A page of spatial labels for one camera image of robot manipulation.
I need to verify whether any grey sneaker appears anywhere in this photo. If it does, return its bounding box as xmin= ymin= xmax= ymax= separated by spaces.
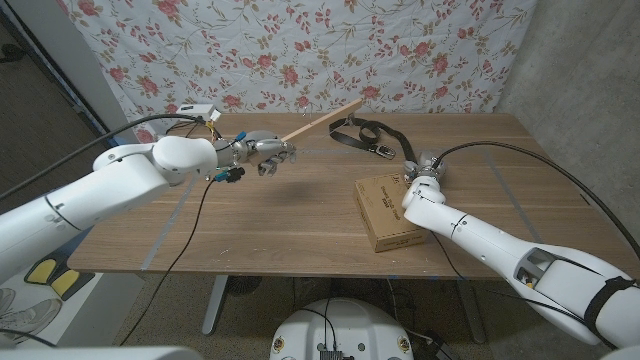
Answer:
xmin=0 ymin=287 xmax=64 ymax=341

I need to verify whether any black power adapter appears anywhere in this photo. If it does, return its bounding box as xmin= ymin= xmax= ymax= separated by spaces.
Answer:
xmin=409 ymin=329 xmax=456 ymax=360

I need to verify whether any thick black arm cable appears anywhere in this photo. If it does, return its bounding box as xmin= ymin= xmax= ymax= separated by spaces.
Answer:
xmin=432 ymin=140 xmax=640 ymax=261
xmin=0 ymin=113 xmax=209 ymax=201

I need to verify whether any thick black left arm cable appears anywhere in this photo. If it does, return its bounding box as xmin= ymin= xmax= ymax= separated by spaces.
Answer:
xmin=0 ymin=113 xmax=209 ymax=201

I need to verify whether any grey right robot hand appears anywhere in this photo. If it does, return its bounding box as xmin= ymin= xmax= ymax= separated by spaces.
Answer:
xmin=403 ymin=151 xmax=448 ymax=181

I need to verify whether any black round fan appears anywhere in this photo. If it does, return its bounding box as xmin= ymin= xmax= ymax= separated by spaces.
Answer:
xmin=227 ymin=275 xmax=262 ymax=297

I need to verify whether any thin black left wrist cable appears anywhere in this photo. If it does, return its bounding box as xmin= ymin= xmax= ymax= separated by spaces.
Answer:
xmin=119 ymin=167 xmax=246 ymax=346

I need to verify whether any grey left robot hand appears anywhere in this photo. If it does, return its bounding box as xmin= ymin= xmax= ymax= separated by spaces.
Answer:
xmin=233 ymin=129 xmax=298 ymax=178

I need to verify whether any brown cardboard box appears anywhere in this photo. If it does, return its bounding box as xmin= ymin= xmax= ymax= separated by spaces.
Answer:
xmin=352 ymin=172 xmax=432 ymax=254

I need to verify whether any black leather belt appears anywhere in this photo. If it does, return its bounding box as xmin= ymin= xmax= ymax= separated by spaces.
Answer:
xmin=328 ymin=117 xmax=419 ymax=166

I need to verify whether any floral backdrop cloth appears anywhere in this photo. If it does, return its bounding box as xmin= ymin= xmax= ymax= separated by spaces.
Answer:
xmin=55 ymin=0 xmax=539 ymax=156

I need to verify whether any long wooden stick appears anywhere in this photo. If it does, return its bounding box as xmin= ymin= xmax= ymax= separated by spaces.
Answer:
xmin=281 ymin=97 xmax=364 ymax=143

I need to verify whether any thin black loose cable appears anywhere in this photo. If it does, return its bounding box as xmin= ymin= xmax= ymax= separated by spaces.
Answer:
xmin=0 ymin=328 xmax=59 ymax=349

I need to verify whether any black torso cable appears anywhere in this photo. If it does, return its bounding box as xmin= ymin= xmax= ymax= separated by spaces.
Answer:
xmin=298 ymin=297 xmax=339 ymax=352

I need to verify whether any grey table leg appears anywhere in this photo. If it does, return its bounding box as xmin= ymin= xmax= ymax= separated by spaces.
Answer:
xmin=455 ymin=279 xmax=487 ymax=345
xmin=201 ymin=274 xmax=230 ymax=336

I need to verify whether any yellow black foot pedal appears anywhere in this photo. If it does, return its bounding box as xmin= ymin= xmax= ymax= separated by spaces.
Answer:
xmin=52 ymin=269 xmax=96 ymax=299
xmin=24 ymin=257 xmax=69 ymax=286

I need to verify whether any black power strip cable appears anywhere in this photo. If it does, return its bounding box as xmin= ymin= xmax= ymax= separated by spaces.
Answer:
xmin=165 ymin=119 xmax=201 ymax=139

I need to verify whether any white power strip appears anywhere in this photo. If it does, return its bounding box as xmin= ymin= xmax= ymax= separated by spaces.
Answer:
xmin=175 ymin=103 xmax=222 ymax=124

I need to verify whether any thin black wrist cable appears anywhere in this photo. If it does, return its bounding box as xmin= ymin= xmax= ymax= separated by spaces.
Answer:
xmin=119 ymin=167 xmax=246 ymax=346
xmin=429 ymin=232 xmax=619 ymax=351

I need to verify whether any black door handle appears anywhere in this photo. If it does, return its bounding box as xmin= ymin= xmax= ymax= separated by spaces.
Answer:
xmin=0 ymin=43 xmax=27 ymax=64

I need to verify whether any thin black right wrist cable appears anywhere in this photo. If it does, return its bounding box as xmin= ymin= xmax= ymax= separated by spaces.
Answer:
xmin=429 ymin=232 xmax=619 ymax=351

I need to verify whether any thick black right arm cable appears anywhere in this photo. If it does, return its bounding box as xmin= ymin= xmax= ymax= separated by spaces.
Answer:
xmin=432 ymin=140 xmax=640 ymax=261

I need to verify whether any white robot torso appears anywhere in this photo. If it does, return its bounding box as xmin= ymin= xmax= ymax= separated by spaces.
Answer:
xmin=269 ymin=297 xmax=415 ymax=360

